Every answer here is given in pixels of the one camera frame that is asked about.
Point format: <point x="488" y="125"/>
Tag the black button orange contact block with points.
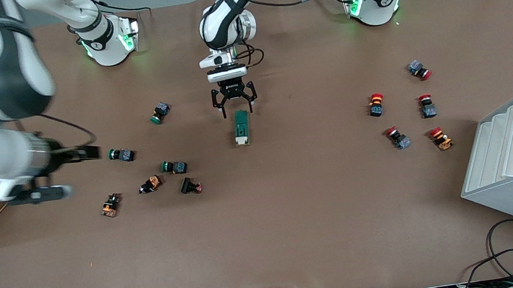
<point x="110" y="207"/>
<point x="151" y="183"/>

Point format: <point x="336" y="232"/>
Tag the red button orange contact block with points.
<point x="442" y="140"/>

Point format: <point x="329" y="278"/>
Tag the red button orange striped collar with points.
<point x="376" y="108"/>

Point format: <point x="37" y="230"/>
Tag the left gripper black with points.
<point x="231" y="88"/>

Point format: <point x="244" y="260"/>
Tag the green load switch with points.
<point x="242" y="128"/>

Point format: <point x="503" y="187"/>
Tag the red button silver collar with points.
<point x="401" y="141"/>

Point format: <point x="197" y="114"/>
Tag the green button grey contact block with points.
<point x="179" y="167"/>
<point x="125" y="155"/>
<point x="161" y="109"/>

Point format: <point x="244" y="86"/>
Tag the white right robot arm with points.
<point x="106" y="39"/>

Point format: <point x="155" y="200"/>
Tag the red button grey contact block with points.
<point x="429" y="110"/>
<point x="415" y="67"/>

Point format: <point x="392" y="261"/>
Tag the brown table cover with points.
<point x="299" y="233"/>

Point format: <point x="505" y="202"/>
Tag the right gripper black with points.
<point x="58" y="159"/>

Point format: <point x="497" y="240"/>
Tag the black switch red contact block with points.
<point x="188" y="185"/>

